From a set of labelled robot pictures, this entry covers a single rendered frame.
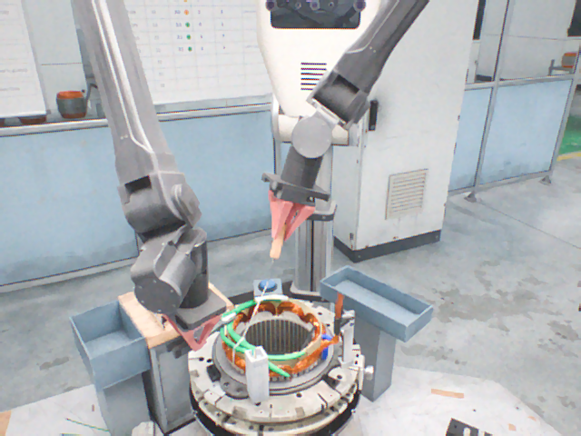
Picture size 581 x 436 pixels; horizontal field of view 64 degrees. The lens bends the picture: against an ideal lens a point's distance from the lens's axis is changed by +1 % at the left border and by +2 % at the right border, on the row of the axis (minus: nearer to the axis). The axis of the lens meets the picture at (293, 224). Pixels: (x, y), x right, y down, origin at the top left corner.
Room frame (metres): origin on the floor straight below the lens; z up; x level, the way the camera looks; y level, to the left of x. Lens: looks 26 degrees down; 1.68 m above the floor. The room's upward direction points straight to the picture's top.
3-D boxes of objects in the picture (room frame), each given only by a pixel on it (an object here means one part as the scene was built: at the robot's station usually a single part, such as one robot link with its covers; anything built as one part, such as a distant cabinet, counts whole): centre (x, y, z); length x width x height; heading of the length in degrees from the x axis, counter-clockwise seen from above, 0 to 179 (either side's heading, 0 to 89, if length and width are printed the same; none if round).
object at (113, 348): (0.78, 0.40, 0.92); 0.17 x 0.11 x 0.28; 37
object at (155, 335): (0.88, 0.27, 1.05); 0.20 x 0.19 x 0.02; 127
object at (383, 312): (0.91, -0.19, 0.92); 0.25 x 0.11 x 0.28; 45
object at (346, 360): (0.64, -0.09, 1.15); 0.03 x 0.02 x 0.12; 110
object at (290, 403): (0.68, 0.04, 1.09); 0.32 x 0.32 x 0.01
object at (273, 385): (0.68, 0.04, 1.05); 0.22 x 0.22 x 0.12
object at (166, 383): (0.87, 0.27, 0.91); 0.19 x 0.19 x 0.26; 37
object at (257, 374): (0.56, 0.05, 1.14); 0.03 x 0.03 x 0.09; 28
